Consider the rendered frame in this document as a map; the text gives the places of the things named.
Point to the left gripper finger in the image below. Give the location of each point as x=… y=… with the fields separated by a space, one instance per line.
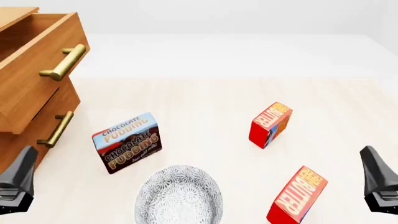
x=23 y=170

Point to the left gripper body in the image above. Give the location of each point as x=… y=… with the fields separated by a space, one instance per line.
x=14 y=200

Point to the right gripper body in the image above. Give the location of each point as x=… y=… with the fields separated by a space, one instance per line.
x=384 y=201

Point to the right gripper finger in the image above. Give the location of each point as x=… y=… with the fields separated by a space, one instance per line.
x=376 y=172

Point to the red butter box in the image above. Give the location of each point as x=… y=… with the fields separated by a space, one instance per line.
x=298 y=198
x=264 y=130

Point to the closed wooden drawer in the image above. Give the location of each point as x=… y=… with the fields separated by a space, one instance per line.
x=69 y=100

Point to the open wooden drawer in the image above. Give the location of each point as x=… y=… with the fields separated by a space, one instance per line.
x=31 y=70

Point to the wooden cabinet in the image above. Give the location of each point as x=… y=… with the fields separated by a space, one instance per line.
x=15 y=16

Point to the chocolate pudding box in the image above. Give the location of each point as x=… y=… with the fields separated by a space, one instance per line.
x=130 y=144

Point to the grey patterned bowl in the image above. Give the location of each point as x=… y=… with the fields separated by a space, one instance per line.
x=178 y=198

